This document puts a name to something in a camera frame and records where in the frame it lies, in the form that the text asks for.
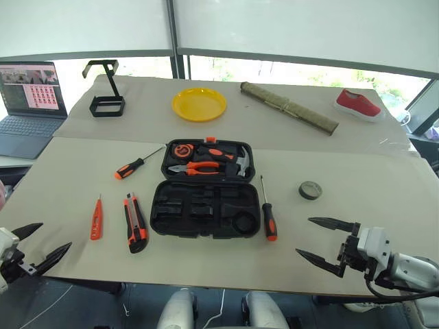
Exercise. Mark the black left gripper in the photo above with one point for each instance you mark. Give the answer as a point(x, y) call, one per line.
point(15, 269)

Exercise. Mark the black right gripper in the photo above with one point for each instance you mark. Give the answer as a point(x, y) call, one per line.
point(351, 255)

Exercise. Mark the orange voltage tester pen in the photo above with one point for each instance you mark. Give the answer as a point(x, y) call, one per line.
point(96, 222)

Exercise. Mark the screwdriver with thick shaft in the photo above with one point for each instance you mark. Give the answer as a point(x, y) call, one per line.
point(268, 216)

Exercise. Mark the orange black utility knife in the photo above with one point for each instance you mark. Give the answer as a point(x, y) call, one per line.
point(135, 226)

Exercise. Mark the screwdriver with thin shaft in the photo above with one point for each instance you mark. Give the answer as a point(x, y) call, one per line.
point(129, 168)

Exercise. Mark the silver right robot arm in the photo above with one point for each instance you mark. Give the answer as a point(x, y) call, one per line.
point(411, 270)

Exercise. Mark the black tool case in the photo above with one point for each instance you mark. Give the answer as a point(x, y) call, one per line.
point(205, 212)

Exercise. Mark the grey tape roll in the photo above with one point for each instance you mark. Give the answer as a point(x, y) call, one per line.
point(302, 192)

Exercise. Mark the grey rounded shape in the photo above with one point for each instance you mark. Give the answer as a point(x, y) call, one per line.
point(265, 310)
point(176, 310)

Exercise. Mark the rolled bamboo mat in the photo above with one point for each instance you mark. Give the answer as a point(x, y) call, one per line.
point(291, 108)

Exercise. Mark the red slip-on shoe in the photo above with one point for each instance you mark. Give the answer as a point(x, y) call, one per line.
point(358, 104)

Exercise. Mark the grey laptop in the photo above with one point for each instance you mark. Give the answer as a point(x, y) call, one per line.
point(29, 103)

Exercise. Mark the claw hammer with black grip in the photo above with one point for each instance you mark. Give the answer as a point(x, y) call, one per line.
point(219, 154)

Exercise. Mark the black headphone stand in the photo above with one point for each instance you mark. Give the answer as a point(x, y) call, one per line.
point(106, 109)

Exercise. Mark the orange black tape measure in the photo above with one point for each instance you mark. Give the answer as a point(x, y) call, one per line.
point(181, 150)

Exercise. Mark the yellow plastic plate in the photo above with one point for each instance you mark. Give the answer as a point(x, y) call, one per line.
point(199, 104)

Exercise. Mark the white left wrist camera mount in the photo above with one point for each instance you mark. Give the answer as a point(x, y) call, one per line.
point(7, 241)

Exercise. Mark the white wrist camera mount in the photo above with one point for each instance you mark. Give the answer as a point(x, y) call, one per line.
point(374, 243)
point(7, 241)

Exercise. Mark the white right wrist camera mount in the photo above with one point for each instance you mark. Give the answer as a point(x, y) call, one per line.
point(374, 243)

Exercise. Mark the grey window frame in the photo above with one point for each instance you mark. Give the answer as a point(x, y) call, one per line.
point(176, 34)

